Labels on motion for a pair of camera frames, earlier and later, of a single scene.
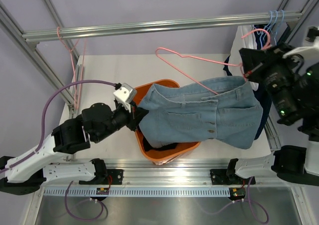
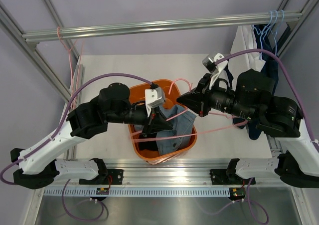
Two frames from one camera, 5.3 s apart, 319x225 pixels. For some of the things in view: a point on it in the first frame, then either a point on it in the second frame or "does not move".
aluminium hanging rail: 32,36 does not move
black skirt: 170,146 to 151,145
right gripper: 255,61 to 199,101
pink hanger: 228,64 to 173,84
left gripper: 134,117 to 156,122
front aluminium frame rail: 139,174 does not move
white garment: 244,38 does not move
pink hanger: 59,33 to 69,51
